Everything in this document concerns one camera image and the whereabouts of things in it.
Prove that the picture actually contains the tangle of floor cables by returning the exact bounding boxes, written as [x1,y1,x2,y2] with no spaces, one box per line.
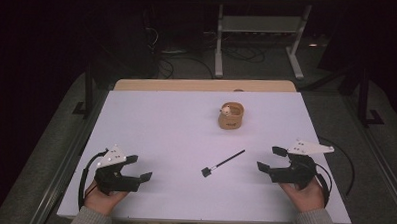
[152,39,268,84]

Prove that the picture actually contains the black makeup brush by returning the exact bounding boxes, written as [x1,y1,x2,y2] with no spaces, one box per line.
[200,147,246,180]

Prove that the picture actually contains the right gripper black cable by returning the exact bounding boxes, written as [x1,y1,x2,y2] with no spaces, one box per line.
[312,161,333,209]

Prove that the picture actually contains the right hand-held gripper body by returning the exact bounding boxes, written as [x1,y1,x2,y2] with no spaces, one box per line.
[268,138,336,192]

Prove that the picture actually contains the black metal stand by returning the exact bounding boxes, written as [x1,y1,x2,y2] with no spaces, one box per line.
[356,66,387,129]
[71,62,97,120]

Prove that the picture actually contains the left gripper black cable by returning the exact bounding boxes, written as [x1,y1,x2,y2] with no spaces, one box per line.
[77,148,110,212]

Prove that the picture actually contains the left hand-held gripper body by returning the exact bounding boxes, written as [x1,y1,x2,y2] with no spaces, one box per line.
[93,143,143,197]

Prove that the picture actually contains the black floor cable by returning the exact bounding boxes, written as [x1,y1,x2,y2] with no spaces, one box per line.
[316,135,358,198]

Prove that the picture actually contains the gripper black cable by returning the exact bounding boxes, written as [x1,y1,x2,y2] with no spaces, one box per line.
[312,161,333,209]
[77,148,110,212]

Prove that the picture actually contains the white metal stand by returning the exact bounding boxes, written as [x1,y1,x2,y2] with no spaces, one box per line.
[213,2,313,82]

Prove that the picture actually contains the person's right hand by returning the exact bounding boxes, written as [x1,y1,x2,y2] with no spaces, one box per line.
[277,176,327,215]

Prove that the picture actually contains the person's left hand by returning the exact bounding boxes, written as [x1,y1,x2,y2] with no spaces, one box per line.
[83,179,130,218]

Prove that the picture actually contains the grey metal rail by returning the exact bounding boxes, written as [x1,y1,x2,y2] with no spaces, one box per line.
[27,85,110,224]
[336,95,397,212]

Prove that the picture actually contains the white board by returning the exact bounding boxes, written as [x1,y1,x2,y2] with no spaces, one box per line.
[56,83,357,224]

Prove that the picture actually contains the tan round holder cup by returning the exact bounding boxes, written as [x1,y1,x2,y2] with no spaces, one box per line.
[217,101,246,131]

